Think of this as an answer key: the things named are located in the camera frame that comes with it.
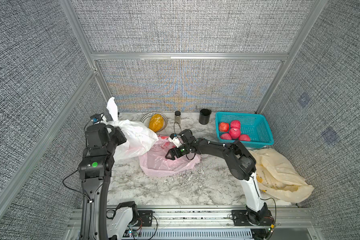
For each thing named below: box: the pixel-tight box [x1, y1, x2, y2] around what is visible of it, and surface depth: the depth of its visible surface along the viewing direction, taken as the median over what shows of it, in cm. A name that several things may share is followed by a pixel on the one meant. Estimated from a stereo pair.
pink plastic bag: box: [138, 135, 201, 178], surface depth 89 cm
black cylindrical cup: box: [198, 108, 212, 125], surface depth 115 cm
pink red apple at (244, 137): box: [238, 134, 251, 142], surface depth 99 cm
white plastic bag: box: [106, 96, 159, 161], surface depth 70 cm
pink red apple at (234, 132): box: [229, 127, 241, 139], surface depth 102 cm
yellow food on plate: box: [149, 113, 164, 133], surface depth 108 cm
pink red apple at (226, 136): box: [220, 133, 232, 140], surface depth 99 cm
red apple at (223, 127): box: [219, 122, 229, 132], surface depth 105 cm
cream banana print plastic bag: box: [248, 148, 315, 203], surface depth 80 cm
